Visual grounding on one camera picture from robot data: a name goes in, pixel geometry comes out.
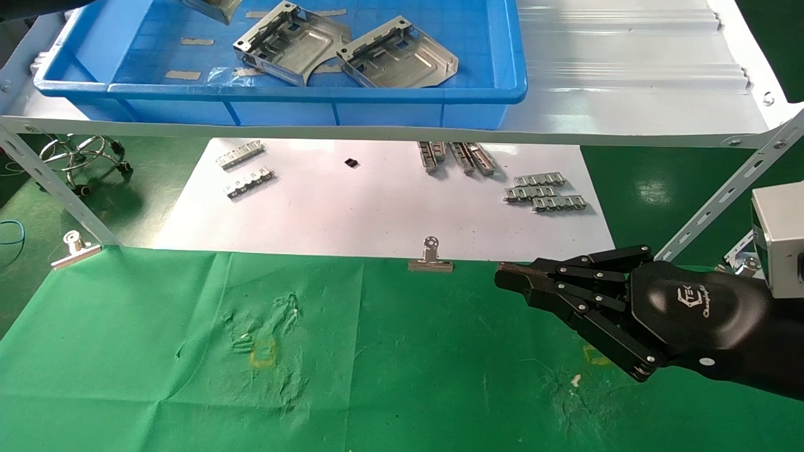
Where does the steel corner bracket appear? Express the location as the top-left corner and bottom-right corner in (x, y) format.
(722, 232), (764, 277)

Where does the small notched metal strip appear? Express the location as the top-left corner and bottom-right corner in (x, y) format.
(532, 196), (587, 213)
(504, 186), (557, 204)
(225, 166), (276, 200)
(514, 174), (566, 188)
(217, 141), (265, 170)

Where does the white metal rack shelf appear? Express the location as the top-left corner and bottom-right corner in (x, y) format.
(0, 0), (804, 150)

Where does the blue plastic bin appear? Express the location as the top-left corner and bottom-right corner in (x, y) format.
(33, 0), (528, 130)

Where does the perforated white rack strut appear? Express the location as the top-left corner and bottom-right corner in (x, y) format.
(0, 122), (123, 247)
(653, 113), (804, 262)

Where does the white paper sheet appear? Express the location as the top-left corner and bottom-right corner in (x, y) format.
(153, 138), (616, 264)

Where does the silver binder clip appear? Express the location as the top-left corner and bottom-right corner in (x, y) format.
(408, 237), (454, 273)
(52, 231), (103, 271)

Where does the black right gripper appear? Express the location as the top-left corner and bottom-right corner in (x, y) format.
(495, 245), (771, 383)

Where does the chrome stool base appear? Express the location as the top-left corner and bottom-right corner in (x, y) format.
(39, 134), (133, 196)

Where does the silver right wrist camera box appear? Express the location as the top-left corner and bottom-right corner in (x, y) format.
(751, 182), (804, 299)

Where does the silver stamped metal part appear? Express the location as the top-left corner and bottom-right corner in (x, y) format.
(232, 1), (352, 87)
(337, 16), (459, 89)
(182, 0), (244, 26)

